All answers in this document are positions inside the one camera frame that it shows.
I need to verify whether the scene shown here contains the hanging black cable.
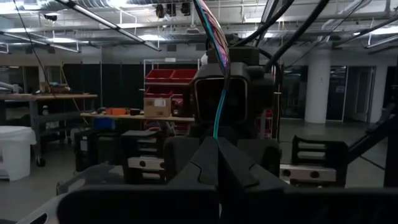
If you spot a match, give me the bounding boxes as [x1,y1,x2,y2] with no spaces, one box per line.
[13,0,48,82]

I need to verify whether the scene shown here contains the long wooden table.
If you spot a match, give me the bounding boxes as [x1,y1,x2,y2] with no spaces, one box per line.
[80,112,196,124]

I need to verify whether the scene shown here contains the black cart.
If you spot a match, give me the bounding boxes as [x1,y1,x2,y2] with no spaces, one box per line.
[73,129,122,172]

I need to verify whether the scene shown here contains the orange item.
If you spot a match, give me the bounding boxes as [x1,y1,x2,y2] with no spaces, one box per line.
[105,107,128,116]

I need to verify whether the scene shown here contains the blue bin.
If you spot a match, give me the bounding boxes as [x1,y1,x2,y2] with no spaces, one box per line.
[93,117,116,131]

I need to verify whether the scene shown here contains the glass doors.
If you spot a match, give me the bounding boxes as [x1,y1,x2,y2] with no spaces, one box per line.
[326,65,377,123]

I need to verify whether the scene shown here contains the white round column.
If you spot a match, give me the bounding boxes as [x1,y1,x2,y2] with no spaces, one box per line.
[303,49,331,124]

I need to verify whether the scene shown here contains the cardboard box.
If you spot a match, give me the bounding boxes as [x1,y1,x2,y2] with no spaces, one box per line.
[143,97,172,118]

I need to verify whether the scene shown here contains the black aluminium frame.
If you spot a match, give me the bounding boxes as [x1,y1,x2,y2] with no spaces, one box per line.
[347,104,398,188]

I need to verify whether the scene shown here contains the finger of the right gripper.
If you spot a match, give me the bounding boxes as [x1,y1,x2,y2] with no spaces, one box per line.
[229,138,282,177]
[164,136,208,183]

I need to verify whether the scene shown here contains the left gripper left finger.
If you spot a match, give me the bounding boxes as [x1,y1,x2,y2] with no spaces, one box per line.
[57,136,220,224]

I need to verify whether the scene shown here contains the wooden workbench grey legs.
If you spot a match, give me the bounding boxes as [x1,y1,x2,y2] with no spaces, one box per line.
[0,92,99,167]

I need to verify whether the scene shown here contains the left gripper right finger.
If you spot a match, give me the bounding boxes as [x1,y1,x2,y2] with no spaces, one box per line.
[218,138,398,224]

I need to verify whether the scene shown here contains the white trash bin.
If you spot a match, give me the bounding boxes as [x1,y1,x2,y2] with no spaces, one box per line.
[0,125,37,182]

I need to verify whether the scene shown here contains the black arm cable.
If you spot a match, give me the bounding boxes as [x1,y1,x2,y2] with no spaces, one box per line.
[262,0,331,73]
[238,0,295,48]

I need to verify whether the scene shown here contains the long ceiling light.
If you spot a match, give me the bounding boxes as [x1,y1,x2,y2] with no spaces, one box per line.
[55,0,162,52]

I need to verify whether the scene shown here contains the iridescent rainbow spoon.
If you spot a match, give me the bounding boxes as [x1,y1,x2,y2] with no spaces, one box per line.
[192,0,231,141]

